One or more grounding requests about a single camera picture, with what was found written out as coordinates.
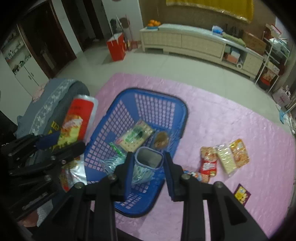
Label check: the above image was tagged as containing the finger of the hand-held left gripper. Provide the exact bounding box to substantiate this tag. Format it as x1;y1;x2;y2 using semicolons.
1;133;62;158
8;141;86;176

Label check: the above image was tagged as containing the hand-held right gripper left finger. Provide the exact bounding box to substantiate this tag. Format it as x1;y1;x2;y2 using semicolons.
52;152;136;241

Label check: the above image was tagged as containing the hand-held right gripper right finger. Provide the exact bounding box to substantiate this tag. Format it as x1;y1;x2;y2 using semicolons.
163;152;269;241

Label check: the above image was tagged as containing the clear plastic bag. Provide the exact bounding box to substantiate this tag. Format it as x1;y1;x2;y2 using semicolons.
101;155;162;186

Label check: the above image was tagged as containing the green wrapper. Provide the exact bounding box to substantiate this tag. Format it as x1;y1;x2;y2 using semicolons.
109;142;127;156

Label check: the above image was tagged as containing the brown round snack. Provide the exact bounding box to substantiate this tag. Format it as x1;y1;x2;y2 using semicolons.
153;131;171;149

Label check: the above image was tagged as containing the green label cracker packet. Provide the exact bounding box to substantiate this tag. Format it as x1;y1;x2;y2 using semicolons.
116;119;154;153

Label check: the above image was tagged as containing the large red snack bag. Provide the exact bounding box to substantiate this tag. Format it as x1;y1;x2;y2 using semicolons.
58;95;99;192

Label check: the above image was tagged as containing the red snack packet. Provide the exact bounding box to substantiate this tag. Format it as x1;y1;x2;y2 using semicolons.
199;146;218;178

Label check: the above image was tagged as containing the plain cracker packet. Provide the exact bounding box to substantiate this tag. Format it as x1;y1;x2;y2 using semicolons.
213;144;238;175

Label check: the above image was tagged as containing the blue plastic basket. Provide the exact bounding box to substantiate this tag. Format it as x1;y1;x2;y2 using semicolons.
83;88;189;218

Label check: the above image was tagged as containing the orange yellow snack packet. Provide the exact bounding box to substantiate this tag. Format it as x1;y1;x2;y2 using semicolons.
228;138;250;169

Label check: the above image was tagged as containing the orange white snack packet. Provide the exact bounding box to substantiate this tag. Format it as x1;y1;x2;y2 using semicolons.
183;170;210;184

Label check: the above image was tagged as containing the white cabinet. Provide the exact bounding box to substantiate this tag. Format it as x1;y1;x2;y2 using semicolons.
0;23;49;98

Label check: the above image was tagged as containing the pink quilted table cover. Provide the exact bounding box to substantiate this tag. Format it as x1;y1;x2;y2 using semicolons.
90;73;296;237

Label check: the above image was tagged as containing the small purple packet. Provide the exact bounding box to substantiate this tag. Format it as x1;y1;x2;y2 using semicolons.
233;184;252;206

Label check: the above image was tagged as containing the dark wooden door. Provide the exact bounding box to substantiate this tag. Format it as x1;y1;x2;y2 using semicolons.
82;0;105;42
17;0;77;79

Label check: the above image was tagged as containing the red paper bag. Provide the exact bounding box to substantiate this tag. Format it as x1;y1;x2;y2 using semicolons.
106;32;127;62

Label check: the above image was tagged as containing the mop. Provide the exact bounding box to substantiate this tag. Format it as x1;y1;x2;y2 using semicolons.
276;104;296;123

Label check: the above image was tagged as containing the orange storage box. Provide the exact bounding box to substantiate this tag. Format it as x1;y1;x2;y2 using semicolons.
223;53;238;63

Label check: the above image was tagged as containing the beige TV cabinet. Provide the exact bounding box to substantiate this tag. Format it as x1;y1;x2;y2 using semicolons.
139;23;264;80

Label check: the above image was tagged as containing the pink gift bag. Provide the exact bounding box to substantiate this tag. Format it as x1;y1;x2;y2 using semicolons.
272;86;292;107

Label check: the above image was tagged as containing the white metal rack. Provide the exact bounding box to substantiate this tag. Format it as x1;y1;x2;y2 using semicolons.
255;37;291;90

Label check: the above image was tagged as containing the orange printed box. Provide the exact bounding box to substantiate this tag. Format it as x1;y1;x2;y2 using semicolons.
261;70;278;84

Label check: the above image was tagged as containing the green cushion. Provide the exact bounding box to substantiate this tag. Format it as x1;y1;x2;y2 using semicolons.
222;32;246;46

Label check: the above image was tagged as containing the blue tissue box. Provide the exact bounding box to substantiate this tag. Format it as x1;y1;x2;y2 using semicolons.
211;25;224;36

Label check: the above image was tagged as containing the black router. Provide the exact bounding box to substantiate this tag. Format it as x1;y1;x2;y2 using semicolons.
225;23;244;39

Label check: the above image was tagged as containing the yellow cloth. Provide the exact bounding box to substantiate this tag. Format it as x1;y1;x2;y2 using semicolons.
166;0;254;24

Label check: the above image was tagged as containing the red white box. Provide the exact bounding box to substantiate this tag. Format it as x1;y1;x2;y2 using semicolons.
265;23;281;39

